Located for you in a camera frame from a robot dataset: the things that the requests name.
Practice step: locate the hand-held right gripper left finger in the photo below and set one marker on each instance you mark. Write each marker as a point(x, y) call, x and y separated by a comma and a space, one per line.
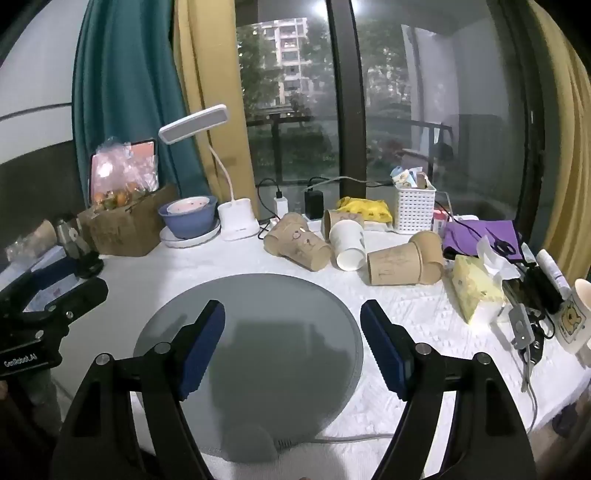
point(203, 350)

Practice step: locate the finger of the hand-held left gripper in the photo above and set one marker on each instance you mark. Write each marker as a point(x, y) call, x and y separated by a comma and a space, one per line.
point(51, 273)
point(81, 295)

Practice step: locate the clear bag of oranges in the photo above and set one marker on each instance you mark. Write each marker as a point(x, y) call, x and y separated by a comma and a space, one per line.
point(115, 184)

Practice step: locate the blue bowl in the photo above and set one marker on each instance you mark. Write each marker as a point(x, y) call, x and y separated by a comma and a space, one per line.
point(189, 224)

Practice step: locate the cardboard box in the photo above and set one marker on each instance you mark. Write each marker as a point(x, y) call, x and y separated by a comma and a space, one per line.
point(124, 230)

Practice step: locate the purple cloth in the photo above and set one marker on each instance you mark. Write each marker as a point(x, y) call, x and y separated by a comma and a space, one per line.
point(466, 235)

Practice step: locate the dark window frame post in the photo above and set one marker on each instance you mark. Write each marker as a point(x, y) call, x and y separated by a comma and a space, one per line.
point(345, 92)

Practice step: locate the yellow tissue pack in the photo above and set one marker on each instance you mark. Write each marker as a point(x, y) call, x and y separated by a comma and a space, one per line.
point(473, 286)

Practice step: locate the yellow cloth bag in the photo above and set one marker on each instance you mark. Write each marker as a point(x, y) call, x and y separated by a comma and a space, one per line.
point(369, 210)

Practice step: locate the white tube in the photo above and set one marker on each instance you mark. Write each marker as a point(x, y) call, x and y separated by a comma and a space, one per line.
point(551, 272)

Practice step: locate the black metal clip stand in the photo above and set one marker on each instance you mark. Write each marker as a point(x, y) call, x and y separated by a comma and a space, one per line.
point(76, 244)

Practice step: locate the brown paper cup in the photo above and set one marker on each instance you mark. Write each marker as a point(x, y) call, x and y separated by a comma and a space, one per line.
point(284, 230)
point(392, 266)
point(431, 261)
point(339, 217)
point(311, 253)

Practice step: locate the white bear mug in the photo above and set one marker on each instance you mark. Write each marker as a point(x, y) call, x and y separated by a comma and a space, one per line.
point(572, 318)

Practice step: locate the white desk lamp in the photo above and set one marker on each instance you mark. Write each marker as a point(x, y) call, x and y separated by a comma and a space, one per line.
point(238, 221)

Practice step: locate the white quilted tablecloth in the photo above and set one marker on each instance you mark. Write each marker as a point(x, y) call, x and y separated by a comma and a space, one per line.
point(415, 314)

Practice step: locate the small red white box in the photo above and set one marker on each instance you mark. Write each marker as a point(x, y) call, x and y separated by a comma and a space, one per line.
point(438, 221)

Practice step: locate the packets in basket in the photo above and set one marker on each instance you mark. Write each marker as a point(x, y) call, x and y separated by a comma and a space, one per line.
point(408, 177)

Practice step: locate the white charger plug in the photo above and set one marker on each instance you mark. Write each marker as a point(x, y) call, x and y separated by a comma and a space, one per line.
point(280, 206)

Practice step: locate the white paper cup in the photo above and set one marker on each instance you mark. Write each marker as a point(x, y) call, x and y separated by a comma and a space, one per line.
point(348, 244)

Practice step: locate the pink bowl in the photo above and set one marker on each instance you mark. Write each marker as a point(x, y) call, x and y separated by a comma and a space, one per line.
point(187, 206)

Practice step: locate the black scissors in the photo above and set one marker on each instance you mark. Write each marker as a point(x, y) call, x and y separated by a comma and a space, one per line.
point(503, 244)

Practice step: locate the blue white carton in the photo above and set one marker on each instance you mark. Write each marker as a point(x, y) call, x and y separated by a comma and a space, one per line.
point(41, 263)

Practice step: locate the white plate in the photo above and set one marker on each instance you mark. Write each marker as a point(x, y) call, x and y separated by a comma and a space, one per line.
point(203, 237)

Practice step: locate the grey round mat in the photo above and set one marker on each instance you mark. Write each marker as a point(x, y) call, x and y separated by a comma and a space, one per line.
point(258, 332)

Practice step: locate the yellow curtain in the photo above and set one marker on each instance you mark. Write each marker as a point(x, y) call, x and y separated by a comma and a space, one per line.
point(572, 138)
point(203, 69)

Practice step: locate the teal curtain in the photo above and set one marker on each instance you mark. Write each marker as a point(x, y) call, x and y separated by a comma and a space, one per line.
point(124, 92)

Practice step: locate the black charger block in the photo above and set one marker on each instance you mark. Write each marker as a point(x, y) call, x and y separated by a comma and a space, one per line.
point(314, 203)

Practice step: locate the black pouch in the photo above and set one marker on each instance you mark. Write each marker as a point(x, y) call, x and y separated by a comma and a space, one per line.
point(538, 288)

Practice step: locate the white slotted basket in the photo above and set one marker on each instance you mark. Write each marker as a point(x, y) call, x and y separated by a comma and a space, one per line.
point(414, 210)

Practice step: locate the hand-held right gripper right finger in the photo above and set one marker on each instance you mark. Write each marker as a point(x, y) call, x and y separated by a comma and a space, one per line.
point(387, 355)

